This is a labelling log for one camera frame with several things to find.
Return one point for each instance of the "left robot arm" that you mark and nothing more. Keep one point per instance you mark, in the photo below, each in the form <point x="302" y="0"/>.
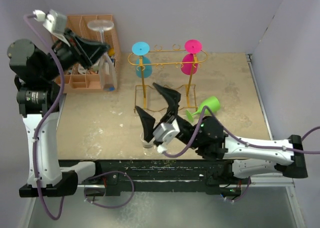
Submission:
<point x="38" y="97"/>

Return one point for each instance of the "pink plastic wine glass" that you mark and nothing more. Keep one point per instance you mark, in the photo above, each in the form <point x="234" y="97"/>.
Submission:
<point x="192" y="46"/>

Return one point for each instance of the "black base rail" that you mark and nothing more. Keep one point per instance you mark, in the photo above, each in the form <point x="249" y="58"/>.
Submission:
<point x="166" y="175"/>

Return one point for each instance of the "peach plastic desk organizer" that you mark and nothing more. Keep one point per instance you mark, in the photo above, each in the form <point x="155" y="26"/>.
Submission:
<point x="78" y="79"/>

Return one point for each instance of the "gold wire wine glass rack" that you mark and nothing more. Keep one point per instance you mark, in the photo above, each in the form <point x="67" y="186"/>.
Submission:
<point x="166" y="70"/>

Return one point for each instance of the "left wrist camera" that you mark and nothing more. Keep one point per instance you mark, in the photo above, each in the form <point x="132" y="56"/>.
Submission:
<point x="54" y="22"/>

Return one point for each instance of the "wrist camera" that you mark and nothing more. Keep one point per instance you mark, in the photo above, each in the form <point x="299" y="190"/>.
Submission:
<point x="54" y="22"/>
<point x="164" y="134"/>

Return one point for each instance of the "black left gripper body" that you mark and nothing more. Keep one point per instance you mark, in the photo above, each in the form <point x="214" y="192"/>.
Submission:
<point x="66" y="56"/>

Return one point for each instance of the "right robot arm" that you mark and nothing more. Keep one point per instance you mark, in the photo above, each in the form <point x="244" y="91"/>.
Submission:
<point x="212" y="141"/>

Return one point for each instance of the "clear wine glass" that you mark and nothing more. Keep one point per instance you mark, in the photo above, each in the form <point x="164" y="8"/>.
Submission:
<point x="106" y="68"/>
<point x="148" y="148"/>

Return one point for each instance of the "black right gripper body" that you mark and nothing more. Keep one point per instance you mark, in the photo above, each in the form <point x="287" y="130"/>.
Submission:
<point x="187" y="138"/>

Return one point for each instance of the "blue plastic wine glass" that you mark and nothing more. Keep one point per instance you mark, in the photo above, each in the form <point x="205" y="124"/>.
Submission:
<point x="143" y="64"/>

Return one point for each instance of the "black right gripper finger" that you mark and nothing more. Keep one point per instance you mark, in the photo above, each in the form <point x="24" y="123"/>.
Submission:
<point x="171" y="96"/>
<point x="147" y="122"/>

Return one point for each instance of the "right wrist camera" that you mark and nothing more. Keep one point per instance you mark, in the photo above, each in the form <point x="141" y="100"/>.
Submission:
<point x="164" y="134"/>

